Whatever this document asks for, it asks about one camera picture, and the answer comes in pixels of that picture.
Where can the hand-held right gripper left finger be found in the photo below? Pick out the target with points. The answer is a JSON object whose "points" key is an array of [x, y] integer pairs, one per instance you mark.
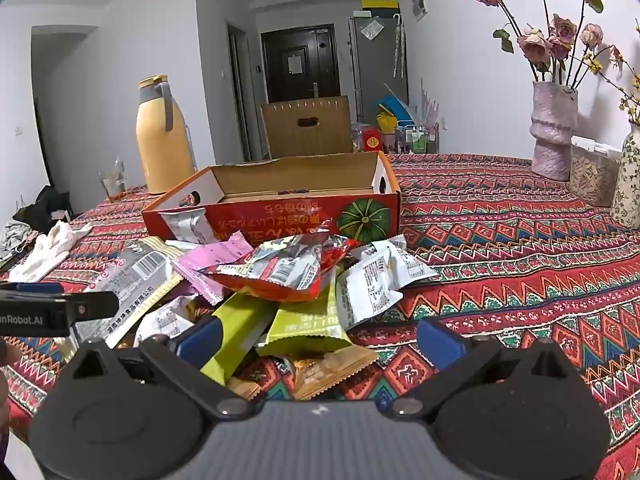
{"points": [[200, 342]]}

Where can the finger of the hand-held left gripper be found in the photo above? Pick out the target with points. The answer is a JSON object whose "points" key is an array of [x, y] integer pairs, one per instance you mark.
{"points": [[92, 305], [40, 288]]}

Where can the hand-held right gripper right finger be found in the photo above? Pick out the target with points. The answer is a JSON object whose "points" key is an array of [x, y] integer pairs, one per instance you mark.
{"points": [[440, 342]]}

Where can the large white barcode snack packet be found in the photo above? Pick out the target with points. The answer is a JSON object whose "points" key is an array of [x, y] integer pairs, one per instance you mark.
{"points": [[125, 280]]}

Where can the wide green snack packet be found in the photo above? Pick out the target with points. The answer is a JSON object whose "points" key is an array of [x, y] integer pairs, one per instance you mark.
{"points": [[305, 325]]}

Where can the red silver snack packet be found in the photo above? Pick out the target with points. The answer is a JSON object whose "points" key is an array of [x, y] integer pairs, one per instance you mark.
{"points": [[280, 265]]}

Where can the orange pumpkin print cardboard box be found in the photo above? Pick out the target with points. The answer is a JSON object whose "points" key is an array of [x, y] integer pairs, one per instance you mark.
{"points": [[280, 215]]}

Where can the person's left hand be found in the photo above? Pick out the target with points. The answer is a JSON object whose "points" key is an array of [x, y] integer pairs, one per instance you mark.
{"points": [[6, 355]]}

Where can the long green snack packet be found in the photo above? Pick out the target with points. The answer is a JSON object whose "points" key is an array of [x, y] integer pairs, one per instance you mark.
{"points": [[235, 335]]}

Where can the white gloves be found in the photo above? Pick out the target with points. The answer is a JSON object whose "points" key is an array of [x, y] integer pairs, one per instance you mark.
{"points": [[47, 250]]}

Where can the small white snack packet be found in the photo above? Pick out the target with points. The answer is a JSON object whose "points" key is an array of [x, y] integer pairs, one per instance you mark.
{"points": [[160, 317]]}

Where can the grey cloth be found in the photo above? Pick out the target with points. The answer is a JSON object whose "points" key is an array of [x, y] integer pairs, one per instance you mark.
{"points": [[15, 240]]}

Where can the small orange snack packet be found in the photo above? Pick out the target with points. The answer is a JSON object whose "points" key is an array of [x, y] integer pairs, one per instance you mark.
{"points": [[245, 387]]}

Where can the dark bag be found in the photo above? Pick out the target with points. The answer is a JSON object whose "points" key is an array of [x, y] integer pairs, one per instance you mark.
{"points": [[45, 205]]}

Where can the pink snack packet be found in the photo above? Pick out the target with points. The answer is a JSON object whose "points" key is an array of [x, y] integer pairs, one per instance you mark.
{"points": [[215, 260]]}

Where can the tan snack packet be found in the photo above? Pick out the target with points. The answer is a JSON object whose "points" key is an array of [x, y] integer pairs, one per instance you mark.
{"points": [[325, 367]]}

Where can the silver white snack packet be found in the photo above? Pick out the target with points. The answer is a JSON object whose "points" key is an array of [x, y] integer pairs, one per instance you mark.
{"points": [[185, 225]]}

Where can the glass cup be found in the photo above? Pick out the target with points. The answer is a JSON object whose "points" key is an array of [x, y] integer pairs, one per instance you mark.
{"points": [[112, 185]]}

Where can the yellow thermos jug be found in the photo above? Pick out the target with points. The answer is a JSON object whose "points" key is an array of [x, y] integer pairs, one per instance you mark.
{"points": [[162, 150]]}

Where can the red box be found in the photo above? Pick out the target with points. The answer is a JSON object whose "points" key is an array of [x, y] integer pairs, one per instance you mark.
{"points": [[372, 140]]}

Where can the clear plastic food container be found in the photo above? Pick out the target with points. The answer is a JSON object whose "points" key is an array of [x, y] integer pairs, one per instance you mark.
{"points": [[592, 175]]}

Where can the yellow plastic bag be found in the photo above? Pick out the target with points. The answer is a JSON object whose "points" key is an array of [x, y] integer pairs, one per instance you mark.
{"points": [[386, 121]]}

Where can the pink translucent decoration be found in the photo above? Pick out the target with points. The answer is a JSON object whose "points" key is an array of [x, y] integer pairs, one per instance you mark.
{"points": [[427, 105]]}

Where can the blue plastic board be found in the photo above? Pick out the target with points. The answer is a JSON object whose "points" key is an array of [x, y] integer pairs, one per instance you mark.
{"points": [[395, 107]]}

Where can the pink ceramic vase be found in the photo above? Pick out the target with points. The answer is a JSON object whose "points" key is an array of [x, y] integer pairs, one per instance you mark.
{"points": [[552, 130]]}

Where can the grey side door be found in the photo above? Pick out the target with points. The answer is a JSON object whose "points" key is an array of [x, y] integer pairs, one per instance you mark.
{"points": [[239, 100]]}

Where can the floral print vase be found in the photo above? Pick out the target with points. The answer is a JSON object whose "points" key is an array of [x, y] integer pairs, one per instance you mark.
{"points": [[629, 180]]}

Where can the grey refrigerator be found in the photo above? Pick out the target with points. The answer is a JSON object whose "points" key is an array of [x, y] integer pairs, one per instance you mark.
{"points": [[375, 70]]}

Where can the dark entrance door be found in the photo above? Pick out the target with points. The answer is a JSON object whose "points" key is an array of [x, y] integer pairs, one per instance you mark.
{"points": [[275, 70]]}

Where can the white paper notice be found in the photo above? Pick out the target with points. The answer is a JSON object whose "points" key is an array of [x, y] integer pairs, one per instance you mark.
{"points": [[296, 64]]}

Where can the white folded umbrella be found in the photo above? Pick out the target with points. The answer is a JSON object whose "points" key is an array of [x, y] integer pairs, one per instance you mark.
{"points": [[398, 50]]}

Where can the dried pink rose bouquet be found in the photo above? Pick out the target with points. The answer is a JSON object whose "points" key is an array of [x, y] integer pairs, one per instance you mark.
{"points": [[535, 42]]}

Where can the yellow blossom branches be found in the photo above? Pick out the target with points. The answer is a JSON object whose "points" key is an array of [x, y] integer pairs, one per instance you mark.
{"points": [[595, 66]]}

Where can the clear plastic bag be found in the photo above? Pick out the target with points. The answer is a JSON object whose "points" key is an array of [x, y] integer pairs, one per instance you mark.
{"points": [[371, 30]]}

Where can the yellow box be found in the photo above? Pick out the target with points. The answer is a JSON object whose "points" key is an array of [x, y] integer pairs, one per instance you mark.
{"points": [[380, 4]]}

